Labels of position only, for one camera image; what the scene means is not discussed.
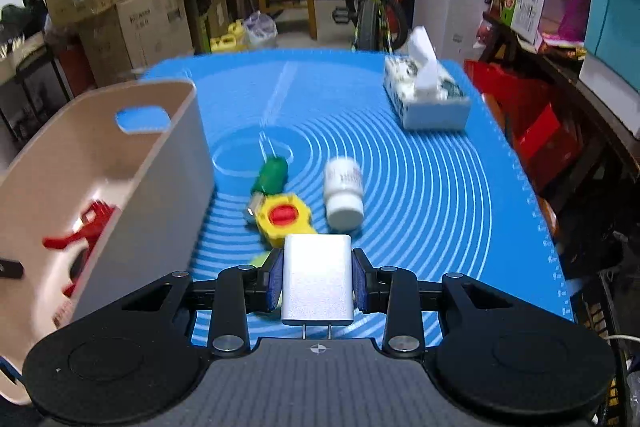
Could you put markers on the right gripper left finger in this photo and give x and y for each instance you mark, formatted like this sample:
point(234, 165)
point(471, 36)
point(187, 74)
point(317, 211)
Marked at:
point(238, 292)

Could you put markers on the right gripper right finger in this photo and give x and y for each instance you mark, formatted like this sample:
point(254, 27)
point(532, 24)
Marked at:
point(394, 292)

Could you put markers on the white power adapter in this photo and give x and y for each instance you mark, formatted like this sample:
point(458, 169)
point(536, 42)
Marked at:
point(317, 281)

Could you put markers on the yellow red toy nut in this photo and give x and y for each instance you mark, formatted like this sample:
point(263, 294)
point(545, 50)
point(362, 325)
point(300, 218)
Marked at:
point(282, 215)

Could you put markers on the white pill bottle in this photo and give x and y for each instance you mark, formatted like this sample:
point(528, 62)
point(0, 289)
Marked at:
point(343, 194)

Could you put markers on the red clip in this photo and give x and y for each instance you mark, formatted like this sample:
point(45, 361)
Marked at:
point(93, 222)

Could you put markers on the beige plastic storage basket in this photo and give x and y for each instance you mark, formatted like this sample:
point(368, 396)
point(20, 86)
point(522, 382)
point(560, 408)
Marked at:
point(109, 195)

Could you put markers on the green round lid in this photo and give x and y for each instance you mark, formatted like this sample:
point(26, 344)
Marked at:
point(260, 260)

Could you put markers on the blue silicone baking mat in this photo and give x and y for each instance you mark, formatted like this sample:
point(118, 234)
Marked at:
point(434, 203)

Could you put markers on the white tissue pack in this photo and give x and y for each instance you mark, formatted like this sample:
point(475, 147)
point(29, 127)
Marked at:
point(424, 95)

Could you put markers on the yellow plastic jug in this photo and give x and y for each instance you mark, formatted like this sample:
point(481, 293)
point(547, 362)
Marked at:
point(234, 40)

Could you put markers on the clear plastic bag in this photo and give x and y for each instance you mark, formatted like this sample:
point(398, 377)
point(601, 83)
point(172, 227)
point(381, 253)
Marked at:
point(261, 31)

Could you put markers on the stacked cardboard box lower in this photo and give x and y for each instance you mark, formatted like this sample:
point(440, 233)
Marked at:
point(133, 35)

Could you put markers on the black metal shelf rack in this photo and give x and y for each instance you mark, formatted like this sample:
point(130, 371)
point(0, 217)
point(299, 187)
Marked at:
point(33, 86)

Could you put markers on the green white carton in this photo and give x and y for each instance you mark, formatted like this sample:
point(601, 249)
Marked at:
point(523, 17)

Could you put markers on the teal storage bin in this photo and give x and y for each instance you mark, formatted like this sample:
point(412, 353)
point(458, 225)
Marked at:
point(613, 36)

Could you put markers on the green handled tool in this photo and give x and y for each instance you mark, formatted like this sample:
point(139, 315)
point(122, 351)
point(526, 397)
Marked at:
point(270, 179)

